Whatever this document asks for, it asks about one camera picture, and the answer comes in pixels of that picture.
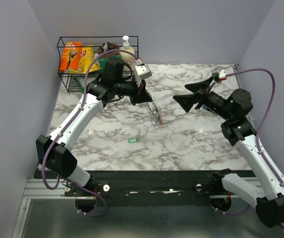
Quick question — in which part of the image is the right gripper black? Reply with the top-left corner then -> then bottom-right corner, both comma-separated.
173,76 -> 232,120

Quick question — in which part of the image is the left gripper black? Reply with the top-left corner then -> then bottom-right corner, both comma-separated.
114,76 -> 153,106

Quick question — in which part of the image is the green key tag with key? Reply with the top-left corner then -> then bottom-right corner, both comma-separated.
128,138 -> 138,144

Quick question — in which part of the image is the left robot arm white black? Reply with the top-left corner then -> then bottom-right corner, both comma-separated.
36,58 -> 152,196

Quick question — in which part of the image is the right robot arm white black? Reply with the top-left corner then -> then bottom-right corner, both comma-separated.
173,77 -> 284,228

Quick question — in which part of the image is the beige soap pump bottle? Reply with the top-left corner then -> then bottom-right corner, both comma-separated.
120,36 -> 135,69

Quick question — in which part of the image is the green and brown bag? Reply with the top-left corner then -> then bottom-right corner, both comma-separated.
96,42 -> 121,73

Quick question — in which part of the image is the green white snack bag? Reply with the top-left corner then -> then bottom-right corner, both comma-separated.
74,77 -> 84,93

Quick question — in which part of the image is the yellow chips bag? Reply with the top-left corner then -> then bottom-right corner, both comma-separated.
68,45 -> 95,74

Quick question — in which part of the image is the orange razor package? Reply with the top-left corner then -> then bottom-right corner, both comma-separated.
58,42 -> 82,73

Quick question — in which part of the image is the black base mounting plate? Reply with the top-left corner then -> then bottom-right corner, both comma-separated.
34,170 -> 274,207

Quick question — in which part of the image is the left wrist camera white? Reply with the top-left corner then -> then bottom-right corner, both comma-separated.
134,59 -> 152,87

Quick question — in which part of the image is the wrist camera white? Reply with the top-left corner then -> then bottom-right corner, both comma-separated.
208,66 -> 227,91
134,59 -> 152,87

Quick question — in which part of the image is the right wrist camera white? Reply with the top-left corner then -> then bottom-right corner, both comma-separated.
208,66 -> 227,91

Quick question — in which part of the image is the black wire shelf rack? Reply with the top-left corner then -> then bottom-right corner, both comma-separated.
57,35 -> 139,92

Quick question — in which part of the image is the aluminium rail frame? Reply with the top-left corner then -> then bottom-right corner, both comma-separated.
23,178 -> 263,199

